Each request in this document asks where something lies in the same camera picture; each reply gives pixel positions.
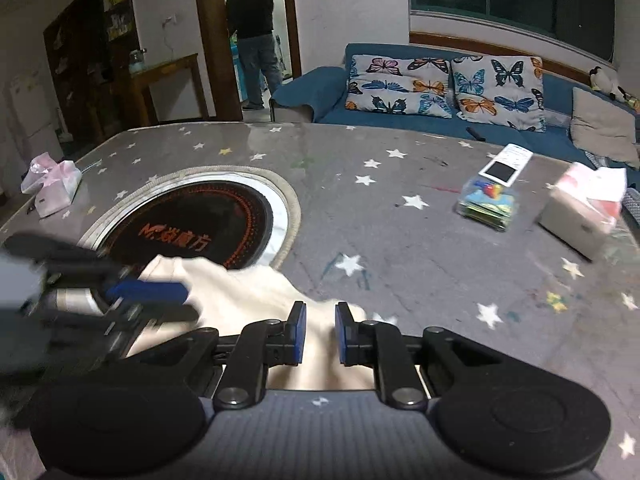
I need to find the clear plastic box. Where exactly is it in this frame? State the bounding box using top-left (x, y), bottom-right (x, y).
top-left (457, 177), bottom-right (521, 232)

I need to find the butterfly print cushion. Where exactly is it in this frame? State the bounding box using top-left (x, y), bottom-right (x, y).
top-left (450, 56), bottom-right (546, 132)
top-left (345, 54), bottom-right (453, 118)

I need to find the round black induction cooktop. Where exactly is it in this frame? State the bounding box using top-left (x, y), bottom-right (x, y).
top-left (77, 169), bottom-right (302, 283)

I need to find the brown wooden door frame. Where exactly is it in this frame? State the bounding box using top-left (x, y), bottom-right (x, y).
top-left (192, 0), bottom-right (301, 122)

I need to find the dark wooden shelf unit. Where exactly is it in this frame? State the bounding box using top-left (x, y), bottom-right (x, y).
top-left (42, 0), bottom-right (138, 146)

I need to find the blue sofa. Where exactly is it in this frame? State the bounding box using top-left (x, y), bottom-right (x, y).
top-left (270, 42), bottom-right (640, 186)

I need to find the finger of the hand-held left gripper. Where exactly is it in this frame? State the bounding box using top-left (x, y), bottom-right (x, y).
top-left (2, 232), bottom-right (193, 307)
top-left (42, 302), bottom-right (202, 334)

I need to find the black and white plush toy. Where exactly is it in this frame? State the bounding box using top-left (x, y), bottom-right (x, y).
top-left (589, 66), bottom-right (627, 102)

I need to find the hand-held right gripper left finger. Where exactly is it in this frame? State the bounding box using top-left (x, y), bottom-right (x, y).
top-left (127, 301), bottom-right (307, 411)

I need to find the soft tissue pack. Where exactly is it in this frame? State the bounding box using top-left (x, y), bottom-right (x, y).
top-left (21, 152), bottom-right (82, 218)

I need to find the wooden side table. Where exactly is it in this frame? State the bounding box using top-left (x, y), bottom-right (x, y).
top-left (122, 53), bottom-right (210, 128)

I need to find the white refrigerator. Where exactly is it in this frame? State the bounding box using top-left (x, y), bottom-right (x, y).
top-left (7, 72), bottom-right (66, 150)

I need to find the grey star-print table cover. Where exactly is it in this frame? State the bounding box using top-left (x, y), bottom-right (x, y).
top-left (0, 120), bottom-right (640, 480)

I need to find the cream fleece garment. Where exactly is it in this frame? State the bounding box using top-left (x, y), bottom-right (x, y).
top-left (55, 254), bottom-right (396, 393)

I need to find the white remote control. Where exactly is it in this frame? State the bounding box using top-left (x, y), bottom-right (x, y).
top-left (478, 143), bottom-right (533, 187)

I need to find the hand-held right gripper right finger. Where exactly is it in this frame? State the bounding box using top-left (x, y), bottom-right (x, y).
top-left (334, 301), bottom-right (507, 409)

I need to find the pink tissue box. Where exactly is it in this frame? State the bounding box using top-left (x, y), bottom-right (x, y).
top-left (537, 161), bottom-right (628, 261)

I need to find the beige cushion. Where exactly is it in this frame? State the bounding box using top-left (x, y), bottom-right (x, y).
top-left (570, 86), bottom-right (640, 170)

